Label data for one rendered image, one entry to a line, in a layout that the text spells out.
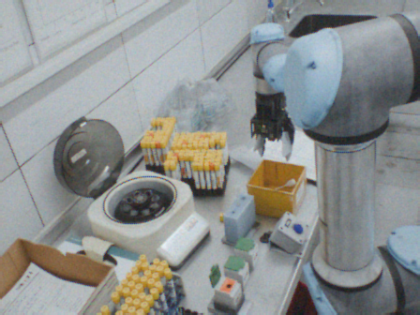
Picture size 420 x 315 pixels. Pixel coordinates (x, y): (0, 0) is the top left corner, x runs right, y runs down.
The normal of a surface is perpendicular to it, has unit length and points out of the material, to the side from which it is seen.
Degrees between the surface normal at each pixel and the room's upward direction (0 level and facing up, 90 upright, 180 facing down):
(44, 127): 90
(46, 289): 2
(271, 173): 90
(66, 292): 1
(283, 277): 0
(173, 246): 25
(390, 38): 35
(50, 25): 93
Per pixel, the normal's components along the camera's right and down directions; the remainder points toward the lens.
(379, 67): 0.06, 0.15
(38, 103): 0.90, 0.15
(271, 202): -0.43, 0.54
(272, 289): -0.11, -0.83
